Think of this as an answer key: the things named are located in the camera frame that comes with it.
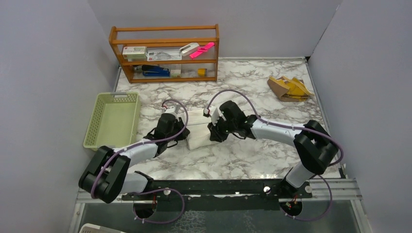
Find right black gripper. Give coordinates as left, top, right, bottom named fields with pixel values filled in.
left=208, top=115, right=237, bottom=142

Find white towel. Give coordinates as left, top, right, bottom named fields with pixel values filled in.
left=186, top=109, right=218, bottom=150

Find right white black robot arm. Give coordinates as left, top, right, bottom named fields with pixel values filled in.
left=204, top=100, right=338, bottom=198

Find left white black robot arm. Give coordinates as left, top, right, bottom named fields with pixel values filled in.
left=78, top=113, right=190, bottom=203

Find brown yellow folded towels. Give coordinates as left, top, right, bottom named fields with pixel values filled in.
left=267, top=76, right=314, bottom=102

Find green plastic basket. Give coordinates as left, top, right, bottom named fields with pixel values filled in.
left=83, top=92, right=141, bottom=151

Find white small box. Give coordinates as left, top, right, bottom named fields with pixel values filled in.
left=170, top=64, right=182, bottom=78

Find blue stapler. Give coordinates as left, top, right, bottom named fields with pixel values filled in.
left=134, top=65, right=170, bottom=77

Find yellow small object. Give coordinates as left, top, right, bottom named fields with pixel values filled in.
left=197, top=68, right=207, bottom=77

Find wooden shelf rack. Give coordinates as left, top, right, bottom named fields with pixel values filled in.
left=108, top=24, right=220, bottom=84

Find white flat package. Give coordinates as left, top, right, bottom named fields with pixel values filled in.
left=146, top=49, right=182, bottom=61

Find white stapler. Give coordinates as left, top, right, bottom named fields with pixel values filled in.
left=179, top=42, right=200, bottom=57

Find pink plastic tool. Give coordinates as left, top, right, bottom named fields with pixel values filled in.
left=189, top=42, right=215, bottom=59

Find white green box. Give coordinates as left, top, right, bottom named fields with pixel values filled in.
left=122, top=46, right=147, bottom=61

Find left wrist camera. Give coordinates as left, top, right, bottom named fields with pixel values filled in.
left=164, top=105, right=180, bottom=119

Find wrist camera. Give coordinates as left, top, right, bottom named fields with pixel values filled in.
left=203, top=106, right=225, bottom=127
left=164, top=105, right=180, bottom=119

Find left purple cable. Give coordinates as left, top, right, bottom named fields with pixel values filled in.
left=90, top=99, right=190, bottom=225

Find purple cable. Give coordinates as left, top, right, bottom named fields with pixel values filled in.
left=90, top=99, right=190, bottom=225
left=205, top=89, right=344, bottom=222

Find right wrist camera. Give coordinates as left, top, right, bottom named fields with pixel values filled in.
left=203, top=106, right=225, bottom=127

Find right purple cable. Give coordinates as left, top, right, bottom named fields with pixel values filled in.
left=205, top=89, right=344, bottom=222

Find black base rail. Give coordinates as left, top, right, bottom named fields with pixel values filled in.
left=121, top=179, right=312, bottom=212

